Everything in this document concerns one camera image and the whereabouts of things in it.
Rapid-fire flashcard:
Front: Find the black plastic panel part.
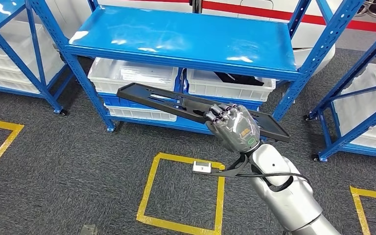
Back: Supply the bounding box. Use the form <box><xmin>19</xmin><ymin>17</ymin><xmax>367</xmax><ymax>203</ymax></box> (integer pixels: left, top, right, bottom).
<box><xmin>117</xmin><ymin>82</ymin><xmax>291</xmax><ymax>143</ymax></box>

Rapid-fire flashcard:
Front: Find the white car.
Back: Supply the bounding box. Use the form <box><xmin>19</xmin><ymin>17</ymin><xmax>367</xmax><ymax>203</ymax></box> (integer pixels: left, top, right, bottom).
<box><xmin>34</xmin><ymin>0</ymin><xmax>338</xmax><ymax>77</ymax></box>

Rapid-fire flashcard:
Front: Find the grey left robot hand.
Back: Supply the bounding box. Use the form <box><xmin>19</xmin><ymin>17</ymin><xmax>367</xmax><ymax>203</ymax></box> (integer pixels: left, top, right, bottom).
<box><xmin>79</xmin><ymin>224</ymin><xmax>99</xmax><ymax>235</ymax></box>

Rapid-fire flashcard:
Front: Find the red barrier belt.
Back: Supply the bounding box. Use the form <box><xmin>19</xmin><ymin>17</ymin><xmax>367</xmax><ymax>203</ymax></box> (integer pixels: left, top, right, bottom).
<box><xmin>201</xmin><ymin>0</ymin><xmax>376</xmax><ymax>34</ymax></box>

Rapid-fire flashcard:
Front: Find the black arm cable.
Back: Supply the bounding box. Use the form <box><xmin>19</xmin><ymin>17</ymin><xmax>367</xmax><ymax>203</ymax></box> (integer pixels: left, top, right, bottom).
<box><xmin>235</xmin><ymin>171</ymin><xmax>309</xmax><ymax>192</ymax></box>

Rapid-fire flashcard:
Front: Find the black part in bin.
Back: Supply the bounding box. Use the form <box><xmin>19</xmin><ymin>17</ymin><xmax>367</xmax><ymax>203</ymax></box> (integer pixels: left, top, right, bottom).
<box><xmin>213</xmin><ymin>71</ymin><xmax>265</xmax><ymax>87</ymax></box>

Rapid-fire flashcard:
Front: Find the yellow floor tape square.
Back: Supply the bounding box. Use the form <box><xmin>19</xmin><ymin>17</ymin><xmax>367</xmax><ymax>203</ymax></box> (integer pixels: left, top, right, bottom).
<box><xmin>0</xmin><ymin>117</ymin><xmax>25</xmax><ymax>184</ymax></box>
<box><xmin>136</xmin><ymin>152</ymin><xmax>226</xmax><ymax>235</ymax></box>
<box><xmin>350</xmin><ymin>186</ymin><xmax>376</xmax><ymax>235</ymax></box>

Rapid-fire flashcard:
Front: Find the black camera bracket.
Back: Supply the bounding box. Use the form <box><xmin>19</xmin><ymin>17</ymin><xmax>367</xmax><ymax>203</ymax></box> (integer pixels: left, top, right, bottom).
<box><xmin>207</xmin><ymin>154</ymin><xmax>251</xmax><ymax>178</ymax></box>

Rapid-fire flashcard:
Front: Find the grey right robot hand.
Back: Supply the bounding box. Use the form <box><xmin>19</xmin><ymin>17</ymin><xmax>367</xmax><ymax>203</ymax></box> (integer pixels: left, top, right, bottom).
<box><xmin>205</xmin><ymin>103</ymin><xmax>261</xmax><ymax>154</ymax></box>

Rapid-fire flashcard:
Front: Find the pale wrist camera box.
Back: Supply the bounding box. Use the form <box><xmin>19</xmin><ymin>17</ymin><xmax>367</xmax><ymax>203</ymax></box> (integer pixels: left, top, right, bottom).
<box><xmin>192</xmin><ymin>161</ymin><xmax>212</xmax><ymax>174</ymax></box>

